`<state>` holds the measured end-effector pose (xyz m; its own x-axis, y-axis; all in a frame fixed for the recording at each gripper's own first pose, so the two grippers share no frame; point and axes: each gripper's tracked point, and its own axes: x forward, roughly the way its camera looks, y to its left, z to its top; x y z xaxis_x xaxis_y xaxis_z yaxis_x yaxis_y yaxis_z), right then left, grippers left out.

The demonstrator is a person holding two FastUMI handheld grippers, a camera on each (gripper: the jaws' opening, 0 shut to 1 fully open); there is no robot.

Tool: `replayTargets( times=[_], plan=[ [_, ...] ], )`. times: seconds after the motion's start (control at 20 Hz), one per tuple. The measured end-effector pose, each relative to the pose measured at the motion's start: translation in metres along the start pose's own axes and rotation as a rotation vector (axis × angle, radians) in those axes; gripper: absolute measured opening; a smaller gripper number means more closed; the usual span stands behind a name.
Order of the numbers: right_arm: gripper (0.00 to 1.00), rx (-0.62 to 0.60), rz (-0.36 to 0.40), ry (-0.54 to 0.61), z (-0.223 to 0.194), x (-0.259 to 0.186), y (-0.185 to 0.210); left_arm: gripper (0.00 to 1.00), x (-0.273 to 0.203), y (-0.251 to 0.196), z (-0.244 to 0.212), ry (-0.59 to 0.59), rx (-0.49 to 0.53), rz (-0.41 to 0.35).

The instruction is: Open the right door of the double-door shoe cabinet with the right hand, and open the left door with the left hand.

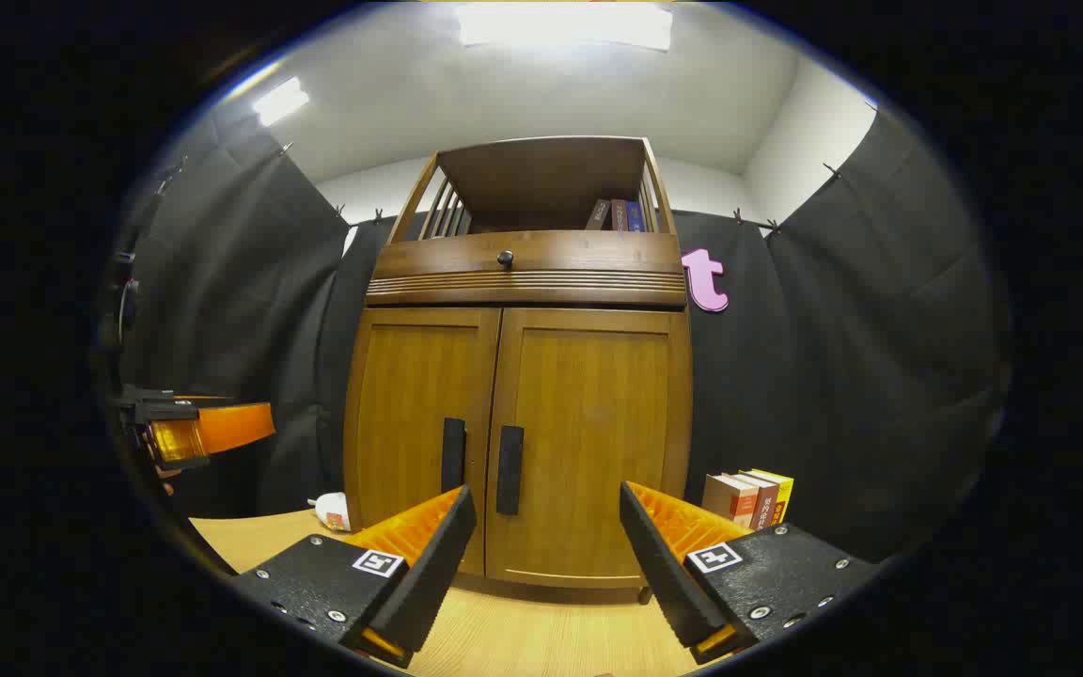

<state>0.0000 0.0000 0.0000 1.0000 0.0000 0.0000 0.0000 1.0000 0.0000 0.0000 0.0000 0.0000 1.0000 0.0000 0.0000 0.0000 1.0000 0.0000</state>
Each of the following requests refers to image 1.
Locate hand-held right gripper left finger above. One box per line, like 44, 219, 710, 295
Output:
229, 484, 479, 670

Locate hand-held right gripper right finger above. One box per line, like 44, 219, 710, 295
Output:
619, 480, 881, 665

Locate black door handle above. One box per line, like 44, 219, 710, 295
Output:
441, 417, 467, 494
495, 425, 525, 516

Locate wooden shoe cabinet door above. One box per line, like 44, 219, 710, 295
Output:
485, 307, 694, 589
344, 307, 503, 576

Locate wooden double-door shoe cabinet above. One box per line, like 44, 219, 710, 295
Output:
342, 136, 695, 603

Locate white and orange book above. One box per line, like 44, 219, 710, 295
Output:
701, 473, 759, 529

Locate white bottle with red label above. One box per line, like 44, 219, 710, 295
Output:
309, 492, 352, 533

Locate brown red book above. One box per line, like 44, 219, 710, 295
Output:
739, 472, 780, 530

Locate black backdrop cloth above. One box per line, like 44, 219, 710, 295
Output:
118, 102, 1012, 565

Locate small ceiling light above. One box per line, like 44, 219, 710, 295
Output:
252, 77, 311, 128

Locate large ceiling light panel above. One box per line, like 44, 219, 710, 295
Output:
455, 2, 674, 53

